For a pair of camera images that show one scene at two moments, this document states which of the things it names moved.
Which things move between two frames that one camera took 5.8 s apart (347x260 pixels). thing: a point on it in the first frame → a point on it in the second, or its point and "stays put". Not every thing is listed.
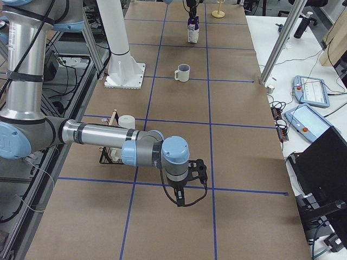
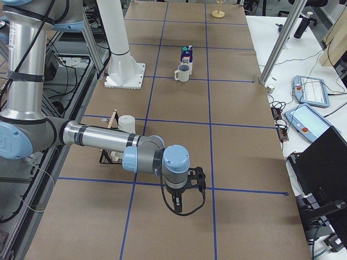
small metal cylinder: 270,89 stays put
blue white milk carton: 193,26 → 186,57
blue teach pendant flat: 308,122 stays put
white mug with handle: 182,73 stays put
